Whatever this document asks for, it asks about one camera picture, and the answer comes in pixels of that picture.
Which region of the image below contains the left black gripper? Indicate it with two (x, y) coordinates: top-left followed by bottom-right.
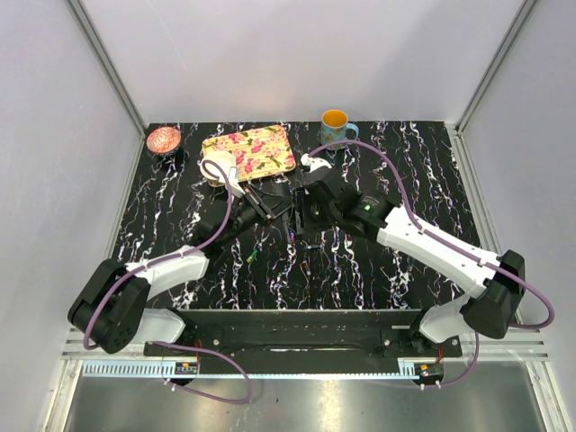
(220, 184), (292, 248)

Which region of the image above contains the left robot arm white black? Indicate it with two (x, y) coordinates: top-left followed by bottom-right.
(67, 184), (293, 356)

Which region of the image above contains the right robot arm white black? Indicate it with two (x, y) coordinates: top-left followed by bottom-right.
(294, 182), (525, 356)

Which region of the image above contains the floral rectangular tray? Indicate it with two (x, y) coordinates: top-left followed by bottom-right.
(202, 124), (296, 181)

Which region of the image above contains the green yellow battery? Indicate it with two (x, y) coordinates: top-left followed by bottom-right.
(247, 250), (258, 263)

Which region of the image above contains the small white bowl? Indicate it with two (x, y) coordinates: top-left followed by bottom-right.
(200, 150), (237, 186)

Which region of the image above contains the blue mug orange inside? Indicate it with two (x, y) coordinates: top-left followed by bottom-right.
(319, 109), (359, 151)

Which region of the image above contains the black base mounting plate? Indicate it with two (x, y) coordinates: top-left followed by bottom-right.
(143, 308), (464, 366)

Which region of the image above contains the red patterned bowl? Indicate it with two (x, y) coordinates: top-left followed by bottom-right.
(146, 126), (182, 156)

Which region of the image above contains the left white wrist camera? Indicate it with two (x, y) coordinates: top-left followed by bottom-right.
(228, 166), (245, 196)

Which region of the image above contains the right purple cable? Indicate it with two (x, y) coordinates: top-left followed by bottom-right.
(310, 139), (555, 389)

